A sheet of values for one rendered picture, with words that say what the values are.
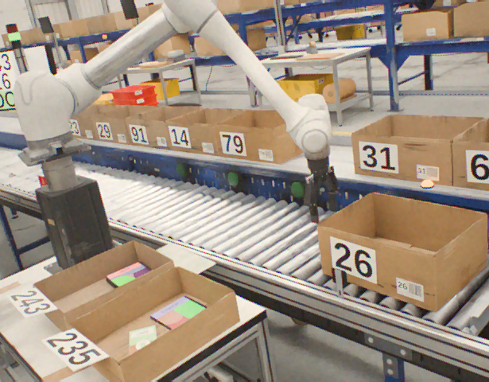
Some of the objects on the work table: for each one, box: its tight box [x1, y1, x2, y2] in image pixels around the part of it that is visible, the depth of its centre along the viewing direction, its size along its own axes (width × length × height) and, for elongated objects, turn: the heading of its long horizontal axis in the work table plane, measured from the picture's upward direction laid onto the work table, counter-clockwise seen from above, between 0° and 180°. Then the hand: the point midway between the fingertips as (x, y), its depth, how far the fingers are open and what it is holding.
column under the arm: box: [35, 174, 115, 275], centre depth 199 cm, size 26×26×33 cm
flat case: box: [106, 262, 153, 288], centre depth 181 cm, size 14×19×2 cm
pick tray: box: [68, 266, 240, 382], centre depth 149 cm, size 28×38×10 cm
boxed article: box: [130, 325, 157, 355], centre depth 146 cm, size 8×16×2 cm, turn 35°
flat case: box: [150, 296, 208, 330], centre depth 156 cm, size 14×19×2 cm
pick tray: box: [33, 240, 175, 333], centre depth 175 cm, size 28×38×10 cm
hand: (324, 211), depth 188 cm, fingers open, 10 cm apart
